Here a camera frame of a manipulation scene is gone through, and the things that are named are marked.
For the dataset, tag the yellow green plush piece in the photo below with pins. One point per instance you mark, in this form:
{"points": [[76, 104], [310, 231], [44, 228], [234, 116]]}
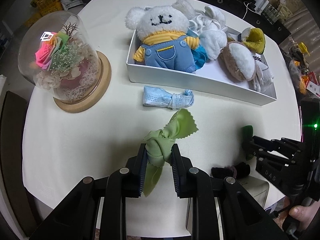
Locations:
{"points": [[253, 39]]}

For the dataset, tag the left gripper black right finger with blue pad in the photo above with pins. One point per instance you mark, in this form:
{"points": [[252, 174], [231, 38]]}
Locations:
{"points": [[183, 179]]}

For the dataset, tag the glass dome with flowers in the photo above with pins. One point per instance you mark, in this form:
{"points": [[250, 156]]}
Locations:
{"points": [[56, 56]]}

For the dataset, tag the clutter pile at right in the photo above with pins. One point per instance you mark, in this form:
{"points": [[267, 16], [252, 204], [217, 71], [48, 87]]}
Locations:
{"points": [[305, 82]]}

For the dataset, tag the white fluffy plush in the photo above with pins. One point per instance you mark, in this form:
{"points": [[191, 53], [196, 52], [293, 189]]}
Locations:
{"points": [[210, 27]]}

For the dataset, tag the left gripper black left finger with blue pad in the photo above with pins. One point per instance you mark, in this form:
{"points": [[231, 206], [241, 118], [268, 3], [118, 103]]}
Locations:
{"points": [[134, 179]]}

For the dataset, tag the light blue face mask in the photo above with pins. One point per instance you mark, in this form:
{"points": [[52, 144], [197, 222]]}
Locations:
{"points": [[158, 97]]}

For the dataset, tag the person right hand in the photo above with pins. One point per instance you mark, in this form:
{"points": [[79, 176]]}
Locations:
{"points": [[304, 214]]}

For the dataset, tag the white plush bear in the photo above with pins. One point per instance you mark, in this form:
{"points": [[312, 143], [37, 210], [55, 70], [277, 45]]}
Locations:
{"points": [[162, 31]]}

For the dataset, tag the bright blue cloth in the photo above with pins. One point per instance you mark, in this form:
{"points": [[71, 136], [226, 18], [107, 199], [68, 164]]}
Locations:
{"points": [[199, 53]]}

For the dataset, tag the white shallow box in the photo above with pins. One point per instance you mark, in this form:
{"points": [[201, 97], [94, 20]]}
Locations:
{"points": [[213, 77]]}

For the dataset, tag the green ribbon bow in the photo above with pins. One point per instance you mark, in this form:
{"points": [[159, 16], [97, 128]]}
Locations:
{"points": [[247, 133]]}

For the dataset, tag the yellow crates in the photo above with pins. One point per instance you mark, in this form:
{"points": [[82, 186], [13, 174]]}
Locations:
{"points": [[42, 8]]}

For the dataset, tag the white water dispenser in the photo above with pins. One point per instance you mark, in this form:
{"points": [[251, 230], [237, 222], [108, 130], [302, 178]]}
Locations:
{"points": [[260, 5]]}

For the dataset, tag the white grey socks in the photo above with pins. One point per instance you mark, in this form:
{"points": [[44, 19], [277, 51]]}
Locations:
{"points": [[263, 76]]}

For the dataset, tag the beige curtain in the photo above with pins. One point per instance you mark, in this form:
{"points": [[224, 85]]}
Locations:
{"points": [[303, 28]]}

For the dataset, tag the light green cloth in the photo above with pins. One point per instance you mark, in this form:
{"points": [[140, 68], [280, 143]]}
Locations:
{"points": [[158, 145]]}

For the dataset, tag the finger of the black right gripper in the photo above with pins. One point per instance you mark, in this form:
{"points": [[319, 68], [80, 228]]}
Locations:
{"points": [[248, 142]]}

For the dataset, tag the brown plush toy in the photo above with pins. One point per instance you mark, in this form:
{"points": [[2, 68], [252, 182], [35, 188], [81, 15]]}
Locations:
{"points": [[239, 61]]}

